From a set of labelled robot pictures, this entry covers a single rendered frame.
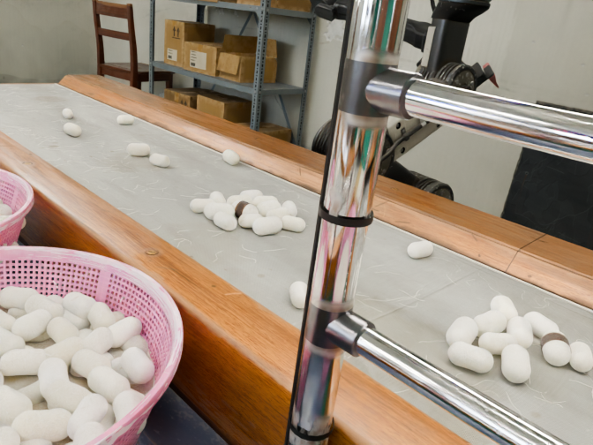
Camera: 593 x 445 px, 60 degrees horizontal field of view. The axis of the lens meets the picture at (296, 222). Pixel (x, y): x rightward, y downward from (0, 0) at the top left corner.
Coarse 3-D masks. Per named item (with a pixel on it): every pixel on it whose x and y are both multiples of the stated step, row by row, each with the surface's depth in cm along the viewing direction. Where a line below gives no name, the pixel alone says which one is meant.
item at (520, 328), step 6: (516, 318) 46; (522, 318) 46; (510, 324) 46; (516, 324) 45; (522, 324) 45; (528, 324) 45; (510, 330) 45; (516, 330) 44; (522, 330) 44; (528, 330) 44; (516, 336) 44; (522, 336) 44; (528, 336) 44; (522, 342) 44; (528, 342) 44
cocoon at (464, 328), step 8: (456, 320) 45; (464, 320) 44; (472, 320) 44; (448, 328) 44; (456, 328) 43; (464, 328) 43; (472, 328) 43; (448, 336) 43; (456, 336) 43; (464, 336) 42; (472, 336) 43
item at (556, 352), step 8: (544, 344) 43; (552, 344) 43; (560, 344) 42; (544, 352) 43; (552, 352) 42; (560, 352) 42; (568, 352) 42; (552, 360) 42; (560, 360) 42; (568, 360) 42
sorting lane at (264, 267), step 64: (0, 128) 89; (128, 128) 100; (128, 192) 68; (192, 192) 71; (192, 256) 54; (256, 256) 55; (384, 256) 59; (448, 256) 62; (384, 320) 47; (448, 320) 48; (576, 320) 51; (384, 384) 38; (512, 384) 40; (576, 384) 41
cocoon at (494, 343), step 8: (480, 336) 44; (488, 336) 43; (496, 336) 43; (504, 336) 43; (512, 336) 43; (480, 344) 43; (488, 344) 43; (496, 344) 43; (504, 344) 43; (496, 352) 43
